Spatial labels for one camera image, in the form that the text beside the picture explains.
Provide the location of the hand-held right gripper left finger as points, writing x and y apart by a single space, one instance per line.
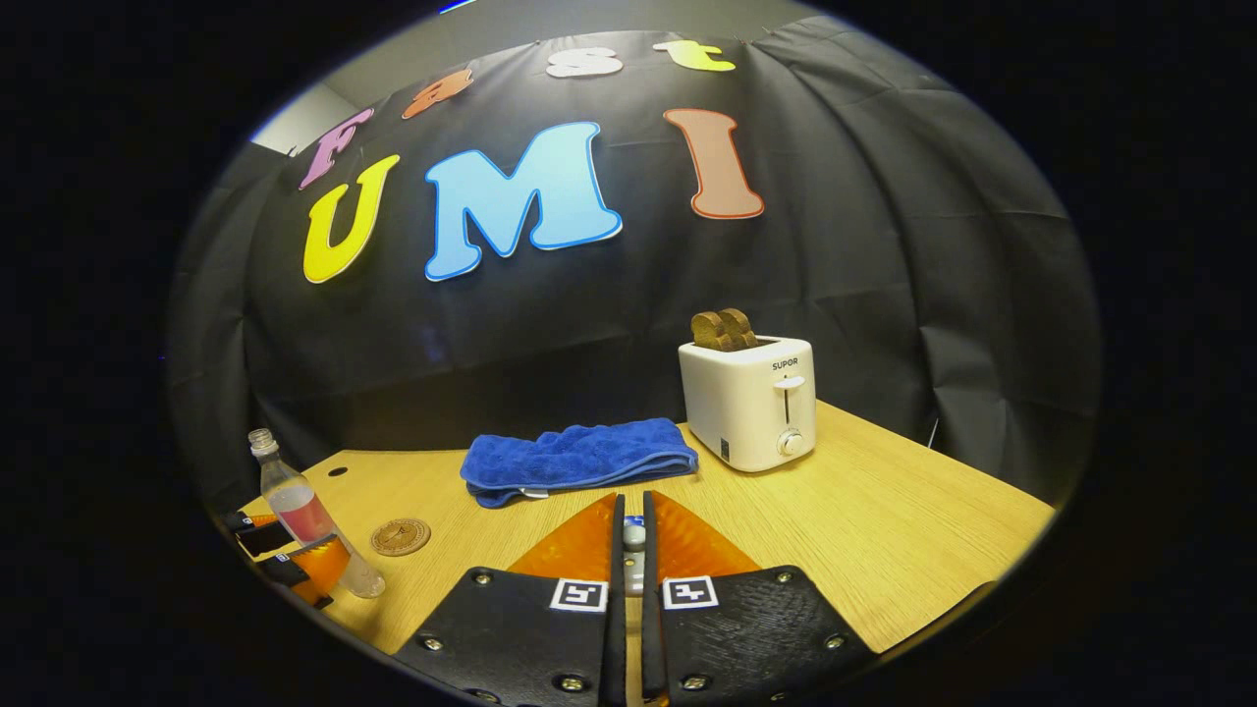
617 638

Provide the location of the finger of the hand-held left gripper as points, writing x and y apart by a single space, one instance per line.
257 536
314 570

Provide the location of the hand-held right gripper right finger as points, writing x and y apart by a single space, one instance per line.
650 638

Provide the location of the clear plastic water bottle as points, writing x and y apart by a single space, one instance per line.
295 501

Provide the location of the round brown coaster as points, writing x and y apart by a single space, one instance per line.
401 537

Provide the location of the folded blue towel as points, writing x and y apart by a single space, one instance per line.
579 457

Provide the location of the white toaster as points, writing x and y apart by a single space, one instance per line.
746 412

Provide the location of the black backdrop cloth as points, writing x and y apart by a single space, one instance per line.
835 245

